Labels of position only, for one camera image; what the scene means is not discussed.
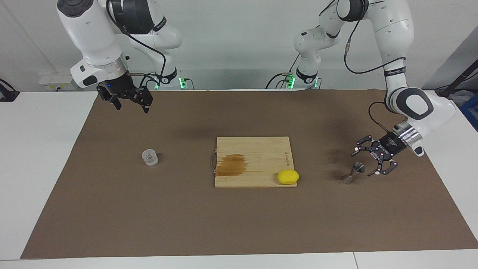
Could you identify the bamboo cutting board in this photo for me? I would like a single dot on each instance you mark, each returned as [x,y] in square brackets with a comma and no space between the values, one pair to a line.
[261,157]

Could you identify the yellow lemon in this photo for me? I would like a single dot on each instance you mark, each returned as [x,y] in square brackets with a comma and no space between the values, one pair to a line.
[288,177]

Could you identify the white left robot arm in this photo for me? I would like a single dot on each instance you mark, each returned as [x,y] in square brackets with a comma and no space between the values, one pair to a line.
[392,30]

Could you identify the brown table mat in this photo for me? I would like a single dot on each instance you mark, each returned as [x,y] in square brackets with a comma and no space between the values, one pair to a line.
[149,209]

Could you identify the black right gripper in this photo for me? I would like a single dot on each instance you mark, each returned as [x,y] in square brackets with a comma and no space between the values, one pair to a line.
[117,87]

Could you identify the black stand base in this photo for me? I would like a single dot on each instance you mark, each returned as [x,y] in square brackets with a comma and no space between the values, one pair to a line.
[7,95]

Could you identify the black tripod leg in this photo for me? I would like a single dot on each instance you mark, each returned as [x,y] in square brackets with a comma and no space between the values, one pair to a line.
[463,76]

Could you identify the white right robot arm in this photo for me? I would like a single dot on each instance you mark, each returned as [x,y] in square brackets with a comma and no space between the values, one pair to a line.
[89,33]

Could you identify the white wall socket box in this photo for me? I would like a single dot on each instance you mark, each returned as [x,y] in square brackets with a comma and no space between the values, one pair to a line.
[56,82]

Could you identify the steel jigger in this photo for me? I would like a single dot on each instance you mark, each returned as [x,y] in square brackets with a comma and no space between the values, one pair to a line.
[353,173]

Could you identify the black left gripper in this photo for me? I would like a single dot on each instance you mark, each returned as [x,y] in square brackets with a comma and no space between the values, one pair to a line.
[392,145]

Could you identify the clear glass cup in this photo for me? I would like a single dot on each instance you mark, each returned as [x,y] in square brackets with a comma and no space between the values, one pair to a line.
[149,157]

